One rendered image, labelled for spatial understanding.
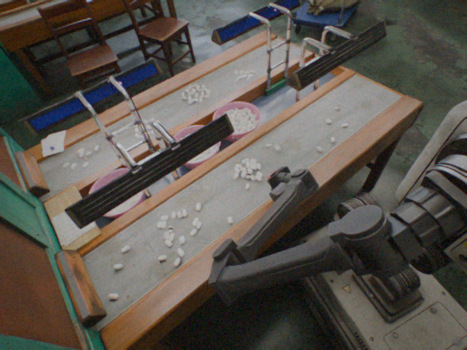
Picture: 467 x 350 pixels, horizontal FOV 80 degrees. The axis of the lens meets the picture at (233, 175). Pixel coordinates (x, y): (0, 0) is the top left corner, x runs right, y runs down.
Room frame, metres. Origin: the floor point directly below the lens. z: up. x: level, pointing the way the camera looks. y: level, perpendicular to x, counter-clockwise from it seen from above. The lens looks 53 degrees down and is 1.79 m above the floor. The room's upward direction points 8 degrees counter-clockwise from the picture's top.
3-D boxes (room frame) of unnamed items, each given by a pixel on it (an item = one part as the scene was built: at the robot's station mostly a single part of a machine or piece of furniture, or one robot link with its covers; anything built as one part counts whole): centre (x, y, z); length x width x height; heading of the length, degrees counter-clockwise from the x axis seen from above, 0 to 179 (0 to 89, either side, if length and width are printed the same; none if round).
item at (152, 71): (1.12, 0.55, 1.08); 0.62 x 0.08 x 0.07; 122
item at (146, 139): (1.05, 0.50, 0.90); 0.20 x 0.19 x 0.45; 122
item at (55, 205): (0.68, 0.73, 0.77); 0.33 x 0.15 x 0.01; 32
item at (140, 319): (0.65, -0.26, 0.67); 1.81 x 0.12 x 0.19; 122
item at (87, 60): (2.69, 1.21, 0.45); 0.44 x 0.43 x 0.91; 114
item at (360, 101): (0.82, -0.15, 0.73); 1.81 x 0.30 x 0.02; 122
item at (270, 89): (1.57, -0.32, 0.90); 0.20 x 0.19 x 0.45; 122
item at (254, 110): (1.17, -0.06, 0.72); 0.27 x 0.27 x 0.10
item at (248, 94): (1.25, 0.12, 0.71); 1.81 x 0.05 x 0.11; 122
